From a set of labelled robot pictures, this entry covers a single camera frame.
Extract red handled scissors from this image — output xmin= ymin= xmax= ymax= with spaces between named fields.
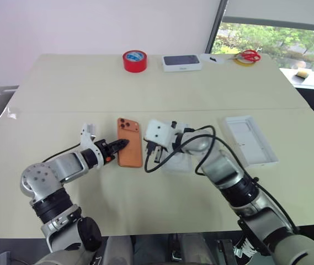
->
xmin=227 ymin=49 xmax=262 ymax=62

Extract closed printed phone box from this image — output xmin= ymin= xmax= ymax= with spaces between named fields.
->
xmin=161 ymin=54 xmax=204 ymax=73

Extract yellow sponge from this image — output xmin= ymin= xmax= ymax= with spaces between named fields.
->
xmin=294 ymin=68 xmax=311 ymax=80

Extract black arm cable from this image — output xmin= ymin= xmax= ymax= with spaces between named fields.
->
xmin=41 ymin=142 xmax=82 ymax=163
xmin=143 ymin=125 xmax=301 ymax=233

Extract open white phone box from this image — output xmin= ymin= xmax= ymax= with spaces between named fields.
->
xmin=222 ymin=115 xmax=280 ymax=168

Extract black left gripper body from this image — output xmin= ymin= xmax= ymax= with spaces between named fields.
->
xmin=94 ymin=139 xmax=119 ymax=166

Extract white roller blind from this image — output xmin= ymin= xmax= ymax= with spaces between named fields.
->
xmin=222 ymin=0 xmax=314 ymax=28

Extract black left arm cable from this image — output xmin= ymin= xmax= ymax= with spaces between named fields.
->
xmin=41 ymin=142 xmax=82 ymax=163

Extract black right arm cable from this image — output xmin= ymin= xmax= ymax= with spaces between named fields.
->
xmin=143 ymin=125 xmax=301 ymax=233

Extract red tape roll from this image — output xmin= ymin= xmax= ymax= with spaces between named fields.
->
xmin=122 ymin=50 xmax=148 ymax=73

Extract black window frame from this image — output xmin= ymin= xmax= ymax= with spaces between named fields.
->
xmin=205 ymin=0 xmax=229 ymax=55

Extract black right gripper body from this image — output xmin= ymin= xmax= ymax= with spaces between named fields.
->
xmin=144 ymin=139 xmax=171 ymax=156

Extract orange smartphone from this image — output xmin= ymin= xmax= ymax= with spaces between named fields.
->
xmin=116 ymin=117 xmax=143 ymax=168

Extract yellow tape roll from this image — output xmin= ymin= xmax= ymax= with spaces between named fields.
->
xmin=233 ymin=56 xmax=257 ymax=67

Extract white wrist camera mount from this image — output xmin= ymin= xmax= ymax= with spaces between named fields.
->
xmin=79 ymin=123 xmax=105 ymax=169
xmin=144 ymin=119 xmax=192 ymax=150

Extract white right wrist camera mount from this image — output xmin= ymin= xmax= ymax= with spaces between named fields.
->
xmin=144 ymin=119 xmax=192 ymax=150

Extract crumpled clear plastic scrap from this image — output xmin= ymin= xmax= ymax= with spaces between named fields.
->
xmin=7 ymin=106 xmax=21 ymax=120

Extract dark grey rounded shape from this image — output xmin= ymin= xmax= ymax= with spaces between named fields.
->
xmin=101 ymin=235 xmax=136 ymax=265
xmin=178 ymin=233 xmax=219 ymax=265

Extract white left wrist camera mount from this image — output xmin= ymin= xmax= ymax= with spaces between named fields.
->
xmin=79 ymin=123 xmax=105 ymax=169

